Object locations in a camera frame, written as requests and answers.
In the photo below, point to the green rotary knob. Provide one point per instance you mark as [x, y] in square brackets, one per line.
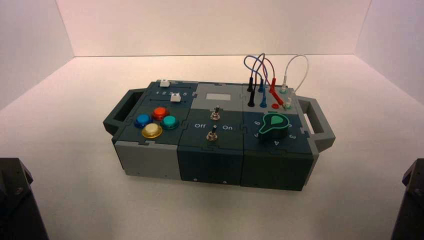
[274, 130]

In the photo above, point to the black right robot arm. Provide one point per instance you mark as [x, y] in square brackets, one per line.
[410, 205]

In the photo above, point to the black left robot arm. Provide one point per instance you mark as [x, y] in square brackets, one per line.
[16, 205]

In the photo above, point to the white slider knob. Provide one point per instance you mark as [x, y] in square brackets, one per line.
[164, 82]
[175, 97]

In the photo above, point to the white rectangular display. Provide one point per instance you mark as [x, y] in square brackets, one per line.
[218, 97]

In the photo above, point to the teal push button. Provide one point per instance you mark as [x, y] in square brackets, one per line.
[170, 122]

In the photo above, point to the dark teal grey task box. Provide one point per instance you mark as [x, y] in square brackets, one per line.
[212, 165]

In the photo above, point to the red push button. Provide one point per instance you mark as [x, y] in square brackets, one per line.
[160, 113]

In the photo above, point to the yellow push button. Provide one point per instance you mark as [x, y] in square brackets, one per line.
[152, 130]

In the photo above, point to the blue push button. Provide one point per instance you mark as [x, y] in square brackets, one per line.
[143, 120]

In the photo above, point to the metal toggle switch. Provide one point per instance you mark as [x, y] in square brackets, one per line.
[216, 114]
[211, 135]

